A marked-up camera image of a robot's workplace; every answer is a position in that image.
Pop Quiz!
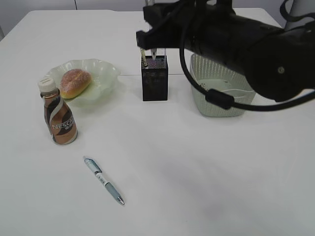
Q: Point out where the green plastic woven basket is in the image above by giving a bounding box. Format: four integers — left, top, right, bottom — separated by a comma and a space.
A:
189, 54, 255, 117

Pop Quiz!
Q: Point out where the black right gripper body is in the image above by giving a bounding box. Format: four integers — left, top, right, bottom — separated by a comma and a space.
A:
136, 0, 236, 59

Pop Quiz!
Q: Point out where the clear plastic ruler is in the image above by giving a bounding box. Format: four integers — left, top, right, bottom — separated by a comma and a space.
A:
159, 48, 167, 57

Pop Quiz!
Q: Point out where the sugared bread roll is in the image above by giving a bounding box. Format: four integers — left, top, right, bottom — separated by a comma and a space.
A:
60, 69, 92, 99

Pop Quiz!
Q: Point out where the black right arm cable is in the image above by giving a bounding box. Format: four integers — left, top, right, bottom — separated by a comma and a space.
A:
179, 0, 315, 112

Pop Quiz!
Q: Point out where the brown Nescafe coffee bottle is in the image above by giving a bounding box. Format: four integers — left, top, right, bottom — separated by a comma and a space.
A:
38, 77, 78, 145

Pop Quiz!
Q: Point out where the black mesh pen holder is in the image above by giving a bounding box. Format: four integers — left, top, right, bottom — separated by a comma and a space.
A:
141, 56, 168, 101

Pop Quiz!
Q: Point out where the blue grey ballpoint pen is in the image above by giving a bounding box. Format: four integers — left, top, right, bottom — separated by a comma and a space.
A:
83, 156, 125, 206

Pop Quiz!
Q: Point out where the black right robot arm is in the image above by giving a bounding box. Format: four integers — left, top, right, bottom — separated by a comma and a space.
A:
136, 0, 315, 102

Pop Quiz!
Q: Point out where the olive green ballpoint pen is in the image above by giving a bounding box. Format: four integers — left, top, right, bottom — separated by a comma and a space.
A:
140, 48, 149, 69

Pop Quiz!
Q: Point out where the green wavy glass plate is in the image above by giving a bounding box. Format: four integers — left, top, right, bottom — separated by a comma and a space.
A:
44, 59, 120, 107

